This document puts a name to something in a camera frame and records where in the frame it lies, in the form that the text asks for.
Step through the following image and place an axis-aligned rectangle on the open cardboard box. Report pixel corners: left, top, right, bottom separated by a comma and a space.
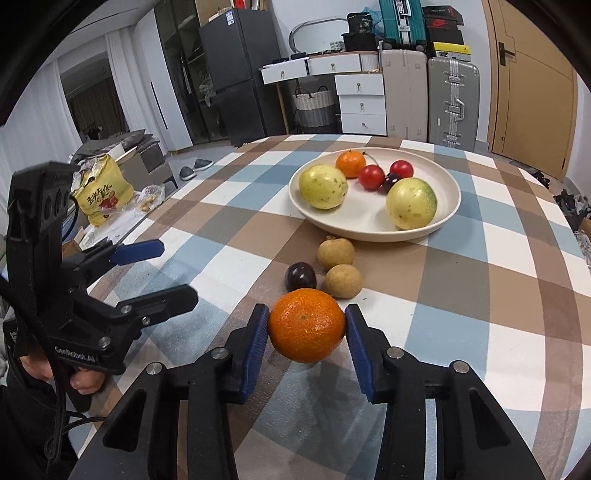
115, 142, 179, 195

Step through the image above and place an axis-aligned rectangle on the teal suitcase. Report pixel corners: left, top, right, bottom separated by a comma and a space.
378, 0, 428, 52

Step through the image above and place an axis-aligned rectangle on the black cable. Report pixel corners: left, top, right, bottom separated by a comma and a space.
0, 277, 107, 462

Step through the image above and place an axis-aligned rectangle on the black bucket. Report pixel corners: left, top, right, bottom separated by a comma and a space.
346, 12, 374, 34

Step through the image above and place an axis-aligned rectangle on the clear snack bag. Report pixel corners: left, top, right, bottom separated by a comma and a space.
136, 184, 168, 214

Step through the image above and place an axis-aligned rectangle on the silver suitcase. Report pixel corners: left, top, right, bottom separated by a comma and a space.
427, 57, 481, 151

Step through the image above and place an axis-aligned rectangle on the red and black shoebox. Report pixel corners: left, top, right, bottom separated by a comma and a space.
423, 14, 465, 31

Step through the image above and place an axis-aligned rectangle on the cream round plate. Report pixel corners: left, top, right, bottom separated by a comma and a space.
289, 148, 462, 243

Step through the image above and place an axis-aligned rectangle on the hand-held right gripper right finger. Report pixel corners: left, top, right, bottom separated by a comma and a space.
345, 304, 548, 480

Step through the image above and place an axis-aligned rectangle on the wooden door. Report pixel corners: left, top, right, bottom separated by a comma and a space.
482, 0, 579, 182

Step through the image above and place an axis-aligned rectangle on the dark glass wardrobe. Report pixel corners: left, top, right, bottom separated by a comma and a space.
154, 0, 232, 145

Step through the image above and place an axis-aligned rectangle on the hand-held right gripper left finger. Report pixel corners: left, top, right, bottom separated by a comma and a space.
69, 304, 271, 480

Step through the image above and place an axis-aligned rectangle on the woven laundry basket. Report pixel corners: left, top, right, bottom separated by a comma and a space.
292, 86, 338, 129

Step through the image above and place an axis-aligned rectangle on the black storage container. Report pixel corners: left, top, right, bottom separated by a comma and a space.
341, 31, 382, 53

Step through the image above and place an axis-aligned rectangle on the green yellow passion fruit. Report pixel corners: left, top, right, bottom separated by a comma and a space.
385, 177, 437, 231

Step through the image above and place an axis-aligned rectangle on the plain black box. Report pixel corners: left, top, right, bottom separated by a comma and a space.
427, 28, 465, 45

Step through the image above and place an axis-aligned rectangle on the white sheer curtain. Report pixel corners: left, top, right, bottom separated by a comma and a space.
0, 28, 131, 185

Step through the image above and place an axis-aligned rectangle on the black fridge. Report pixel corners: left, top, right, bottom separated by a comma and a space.
199, 6, 288, 147

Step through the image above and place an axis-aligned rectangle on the person's left forearm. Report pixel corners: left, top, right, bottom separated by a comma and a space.
0, 360, 81, 480

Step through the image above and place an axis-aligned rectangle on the yellow plastic bag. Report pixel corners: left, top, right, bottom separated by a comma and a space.
69, 154, 136, 227

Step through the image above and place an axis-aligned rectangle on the white desk with drawers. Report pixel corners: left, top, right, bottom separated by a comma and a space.
259, 51, 384, 86

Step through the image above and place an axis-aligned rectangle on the person's left hand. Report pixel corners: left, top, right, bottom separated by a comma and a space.
16, 353, 105, 396

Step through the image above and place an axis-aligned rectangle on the brown longan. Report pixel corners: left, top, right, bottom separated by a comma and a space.
325, 264, 364, 297
317, 236, 356, 272

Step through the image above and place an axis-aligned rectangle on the beige suitcase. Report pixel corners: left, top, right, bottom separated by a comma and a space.
380, 48, 430, 142

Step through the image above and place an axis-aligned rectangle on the pile of shoes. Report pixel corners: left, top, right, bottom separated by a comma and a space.
508, 159, 591, 269

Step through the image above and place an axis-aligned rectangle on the orange mandarin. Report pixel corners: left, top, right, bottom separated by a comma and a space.
268, 287, 347, 364
335, 149, 368, 179

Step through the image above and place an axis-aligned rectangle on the checkered tablecloth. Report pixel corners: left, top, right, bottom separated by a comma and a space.
60, 134, 591, 480

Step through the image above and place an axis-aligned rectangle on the blue plastic bag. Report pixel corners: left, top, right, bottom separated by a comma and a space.
362, 5, 385, 40

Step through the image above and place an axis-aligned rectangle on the chrome curved tube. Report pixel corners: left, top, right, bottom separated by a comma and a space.
289, 17, 348, 54

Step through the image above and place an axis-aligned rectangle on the white drawer unit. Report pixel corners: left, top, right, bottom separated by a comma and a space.
334, 72, 388, 137

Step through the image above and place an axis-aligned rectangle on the white wardrobe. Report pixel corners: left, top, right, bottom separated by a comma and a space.
117, 8, 193, 154

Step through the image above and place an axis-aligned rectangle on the dark cherry with stem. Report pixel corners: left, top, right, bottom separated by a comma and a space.
362, 151, 404, 194

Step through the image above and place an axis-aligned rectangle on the yellow and black box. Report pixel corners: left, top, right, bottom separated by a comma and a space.
431, 41, 472, 64

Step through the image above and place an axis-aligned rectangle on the grey bedding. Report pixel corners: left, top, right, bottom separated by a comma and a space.
71, 130, 156, 161

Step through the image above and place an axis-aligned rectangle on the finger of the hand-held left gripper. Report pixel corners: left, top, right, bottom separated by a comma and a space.
59, 238, 165, 296
88, 283, 199, 329

